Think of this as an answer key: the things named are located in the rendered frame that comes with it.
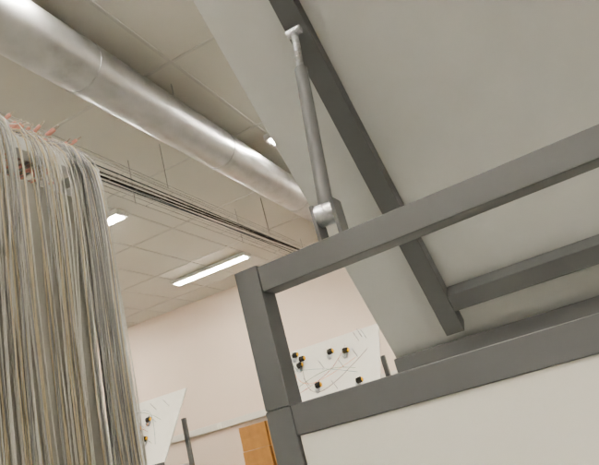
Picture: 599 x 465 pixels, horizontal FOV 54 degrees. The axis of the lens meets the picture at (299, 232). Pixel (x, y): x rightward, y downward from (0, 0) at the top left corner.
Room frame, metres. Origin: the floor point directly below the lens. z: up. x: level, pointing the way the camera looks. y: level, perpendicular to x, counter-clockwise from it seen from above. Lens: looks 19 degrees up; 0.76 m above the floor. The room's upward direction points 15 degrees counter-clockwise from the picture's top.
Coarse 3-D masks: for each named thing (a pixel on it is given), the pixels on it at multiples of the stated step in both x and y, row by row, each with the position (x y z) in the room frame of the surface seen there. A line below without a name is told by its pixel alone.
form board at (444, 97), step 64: (256, 0) 0.88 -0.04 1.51; (320, 0) 0.86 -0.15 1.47; (384, 0) 0.85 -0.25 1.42; (448, 0) 0.85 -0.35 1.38; (512, 0) 0.84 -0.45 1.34; (576, 0) 0.83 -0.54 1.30; (256, 64) 0.95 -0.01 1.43; (384, 64) 0.93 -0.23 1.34; (448, 64) 0.92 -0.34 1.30; (512, 64) 0.91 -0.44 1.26; (576, 64) 0.90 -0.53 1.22; (320, 128) 1.03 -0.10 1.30; (384, 128) 1.01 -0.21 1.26; (448, 128) 1.00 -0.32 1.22; (512, 128) 0.98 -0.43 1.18; (576, 128) 0.97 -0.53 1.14; (576, 192) 1.05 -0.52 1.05; (384, 256) 1.20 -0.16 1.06; (448, 256) 1.18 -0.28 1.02; (512, 256) 1.16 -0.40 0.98; (384, 320) 1.31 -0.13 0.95; (512, 320) 1.26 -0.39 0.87
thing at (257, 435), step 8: (256, 424) 7.71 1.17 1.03; (264, 424) 7.67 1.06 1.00; (240, 432) 7.79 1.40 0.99; (248, 432) 7.75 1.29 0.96; (256, 432) 7.72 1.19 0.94; (264, 432) 7.68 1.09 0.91; (248, 440) 7.76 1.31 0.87; (256, 440) 7.73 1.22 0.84; (264, 440) 7.69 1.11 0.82; (248, 448) 7.77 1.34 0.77; (256, 448) 7.74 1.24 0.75; (264, 448) 7.68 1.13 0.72; (272, 448) 7.67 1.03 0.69; (248, 456) 7.76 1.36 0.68; (256, 456) 7.73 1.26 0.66; (264, 456) 7.69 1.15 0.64; (272, 456) 7.68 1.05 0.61; (248, 464) 7.77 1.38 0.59; (256, 464) 7.74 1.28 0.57; (264, 464) 7.70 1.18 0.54; (272, 464) 7.66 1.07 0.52
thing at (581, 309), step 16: (576, 304) 1.19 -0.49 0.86; (592, 304) 1.18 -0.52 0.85; (528, 320) 1.23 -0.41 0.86; (544, 320) 1.21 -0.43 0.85; (560, 320) 1.20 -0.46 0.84; (480, 336) 1.27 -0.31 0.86; (496, 336) 1.26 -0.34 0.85; (512, 336) 1.24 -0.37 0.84; (416, 352) 1.33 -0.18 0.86; (432, 352) 1.31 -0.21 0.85; (448, 352) 1.30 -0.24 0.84; (464, 352) 1.28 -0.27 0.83; (400, 368) 1.35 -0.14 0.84
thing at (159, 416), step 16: (160, 400) 7.35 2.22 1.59; (176, 400) 7.20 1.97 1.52; (144, 416) 7.31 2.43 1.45; (160, 416) 7.16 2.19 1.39; (176, 416) 7.02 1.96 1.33; (144, 432) 7.12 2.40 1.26; (160, 432) 6.99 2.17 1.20; (160, 448) 6.81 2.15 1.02; (160, 464) 6.61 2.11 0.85; (192, 464) 7.12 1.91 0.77
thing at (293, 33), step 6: (288, 30) 0.85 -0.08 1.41; (294, 30) 0.85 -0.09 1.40; (300, 30) 0.85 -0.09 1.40; (288, 36) 0.86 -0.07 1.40; (294, 36) 0.84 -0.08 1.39; (294, 42) 0.84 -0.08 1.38; (294, 48) 0.84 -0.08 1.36; (300, 48) 0.84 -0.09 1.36; (294, 54) 0.84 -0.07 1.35; (300, 54) 0.84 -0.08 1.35; (300, 60) 0.83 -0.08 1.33
